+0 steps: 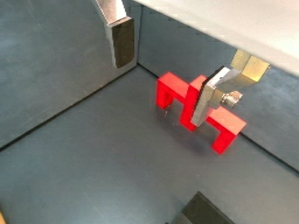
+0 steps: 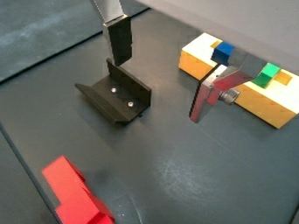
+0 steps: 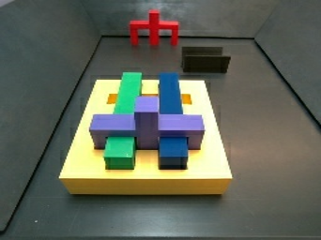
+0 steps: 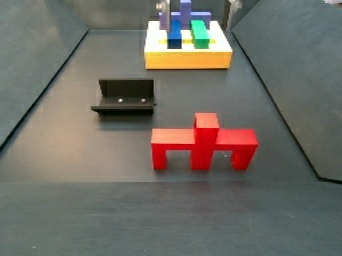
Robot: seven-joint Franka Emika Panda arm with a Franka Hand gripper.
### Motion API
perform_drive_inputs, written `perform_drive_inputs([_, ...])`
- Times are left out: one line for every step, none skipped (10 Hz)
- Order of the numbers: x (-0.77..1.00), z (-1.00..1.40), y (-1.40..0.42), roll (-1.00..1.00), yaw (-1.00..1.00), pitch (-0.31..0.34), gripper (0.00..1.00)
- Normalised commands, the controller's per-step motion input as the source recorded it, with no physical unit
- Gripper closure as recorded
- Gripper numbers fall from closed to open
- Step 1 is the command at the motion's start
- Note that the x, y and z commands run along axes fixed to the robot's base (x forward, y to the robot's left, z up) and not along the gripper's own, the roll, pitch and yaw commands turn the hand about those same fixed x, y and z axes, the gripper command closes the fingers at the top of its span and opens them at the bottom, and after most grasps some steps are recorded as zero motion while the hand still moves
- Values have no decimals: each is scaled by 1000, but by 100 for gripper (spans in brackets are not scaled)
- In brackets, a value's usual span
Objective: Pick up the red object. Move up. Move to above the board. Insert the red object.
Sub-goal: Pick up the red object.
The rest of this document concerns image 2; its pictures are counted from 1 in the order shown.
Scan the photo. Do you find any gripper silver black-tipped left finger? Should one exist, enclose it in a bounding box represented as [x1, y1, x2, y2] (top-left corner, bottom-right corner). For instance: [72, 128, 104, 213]
[89, 0, 132, 67]

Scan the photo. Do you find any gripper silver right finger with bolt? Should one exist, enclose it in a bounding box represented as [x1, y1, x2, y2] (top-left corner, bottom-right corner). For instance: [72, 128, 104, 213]
[189, 53, 267, 123]

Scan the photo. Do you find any red cross-shaped block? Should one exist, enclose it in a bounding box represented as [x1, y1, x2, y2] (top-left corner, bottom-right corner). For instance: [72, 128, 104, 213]
[41, 156, 115, 224]

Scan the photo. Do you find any yellow wooden board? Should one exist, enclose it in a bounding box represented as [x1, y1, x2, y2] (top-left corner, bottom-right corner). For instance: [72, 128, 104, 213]
[179, 33, 299, 128]

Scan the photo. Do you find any green long block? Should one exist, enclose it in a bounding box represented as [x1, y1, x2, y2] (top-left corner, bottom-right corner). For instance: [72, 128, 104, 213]
[252, 63, 280, 88]

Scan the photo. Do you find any blue long block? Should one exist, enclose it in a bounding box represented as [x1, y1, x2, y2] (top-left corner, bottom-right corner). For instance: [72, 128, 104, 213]
[211, 42, 235, 66]

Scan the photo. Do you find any black angled holder bracket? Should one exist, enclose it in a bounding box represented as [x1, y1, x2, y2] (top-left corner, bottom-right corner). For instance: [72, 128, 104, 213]
[75, 59, 152, 125]

